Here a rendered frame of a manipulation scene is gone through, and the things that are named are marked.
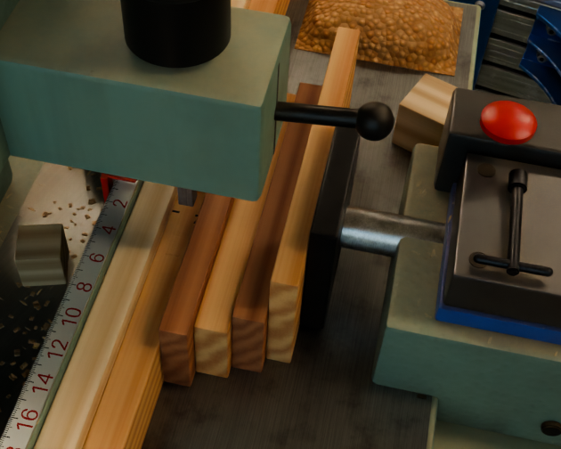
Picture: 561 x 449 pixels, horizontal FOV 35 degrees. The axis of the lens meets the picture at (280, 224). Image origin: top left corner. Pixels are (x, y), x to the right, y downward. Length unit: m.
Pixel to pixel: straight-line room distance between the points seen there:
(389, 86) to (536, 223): 0.24
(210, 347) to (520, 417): 0.18
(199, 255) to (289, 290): 0.06
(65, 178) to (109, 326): 0.29
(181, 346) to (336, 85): 0.19
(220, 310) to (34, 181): 0.31
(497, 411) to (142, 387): 0.20
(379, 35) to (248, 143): 0.29
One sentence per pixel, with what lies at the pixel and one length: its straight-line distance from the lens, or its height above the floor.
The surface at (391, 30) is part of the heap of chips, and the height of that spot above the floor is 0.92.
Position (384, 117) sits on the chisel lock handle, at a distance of 0.44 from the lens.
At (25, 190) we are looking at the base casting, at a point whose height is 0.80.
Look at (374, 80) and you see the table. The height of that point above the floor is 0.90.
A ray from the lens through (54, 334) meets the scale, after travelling 0.47.
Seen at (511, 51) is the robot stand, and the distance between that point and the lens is 1.22.
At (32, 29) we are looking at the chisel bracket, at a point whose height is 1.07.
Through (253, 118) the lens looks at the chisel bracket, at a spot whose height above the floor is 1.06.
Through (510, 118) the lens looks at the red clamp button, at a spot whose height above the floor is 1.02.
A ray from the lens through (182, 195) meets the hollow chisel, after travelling 0.52.
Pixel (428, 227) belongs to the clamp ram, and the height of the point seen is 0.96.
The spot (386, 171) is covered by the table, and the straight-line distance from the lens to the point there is 0.62.
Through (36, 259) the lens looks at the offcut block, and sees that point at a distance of 0.66.
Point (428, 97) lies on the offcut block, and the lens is 0.62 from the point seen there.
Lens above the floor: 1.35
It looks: 51 degrees down
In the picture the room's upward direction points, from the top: 4 degrees clockwise
